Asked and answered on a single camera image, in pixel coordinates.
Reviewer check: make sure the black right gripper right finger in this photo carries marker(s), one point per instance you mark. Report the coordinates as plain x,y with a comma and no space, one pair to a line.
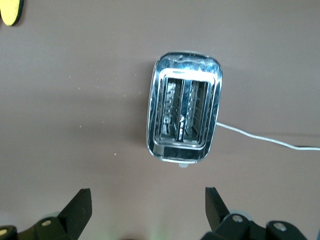
217,212

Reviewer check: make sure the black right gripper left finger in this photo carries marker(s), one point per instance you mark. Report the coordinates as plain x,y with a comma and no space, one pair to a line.
75,210

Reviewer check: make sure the chrome and beige toaster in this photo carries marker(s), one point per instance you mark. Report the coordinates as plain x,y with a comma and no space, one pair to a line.
183,62

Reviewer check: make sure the brown table cover cloth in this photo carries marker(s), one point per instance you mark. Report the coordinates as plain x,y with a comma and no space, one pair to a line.
75,100

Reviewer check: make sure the yellow oven mitt with thumb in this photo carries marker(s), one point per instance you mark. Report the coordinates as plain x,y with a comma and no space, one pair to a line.
8,12

